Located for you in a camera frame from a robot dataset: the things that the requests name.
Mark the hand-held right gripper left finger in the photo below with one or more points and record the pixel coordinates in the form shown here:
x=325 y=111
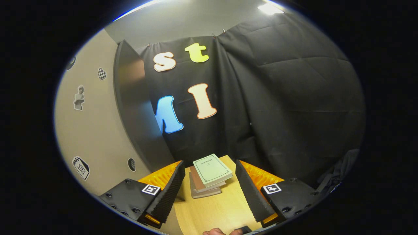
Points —
x=168 y=195

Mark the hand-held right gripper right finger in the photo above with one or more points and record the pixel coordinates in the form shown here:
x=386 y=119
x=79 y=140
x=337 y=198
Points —
x=249 y=195

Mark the beige cabinet door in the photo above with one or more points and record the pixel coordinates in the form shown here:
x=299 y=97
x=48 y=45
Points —
x=94 y=137

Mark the brown book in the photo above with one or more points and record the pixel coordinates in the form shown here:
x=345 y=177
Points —
x=197 y=182

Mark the grey-brown book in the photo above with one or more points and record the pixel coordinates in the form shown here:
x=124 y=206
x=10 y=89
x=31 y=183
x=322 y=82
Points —
x=204 y=195

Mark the pale green book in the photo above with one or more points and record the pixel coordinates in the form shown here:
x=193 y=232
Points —
x=212 y=169

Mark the black backdrop cloth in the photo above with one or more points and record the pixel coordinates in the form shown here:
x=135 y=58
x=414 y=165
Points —
x=287 y=98

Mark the ceiling light panel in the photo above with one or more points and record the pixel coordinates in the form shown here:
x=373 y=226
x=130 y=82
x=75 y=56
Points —
x=269 y=8

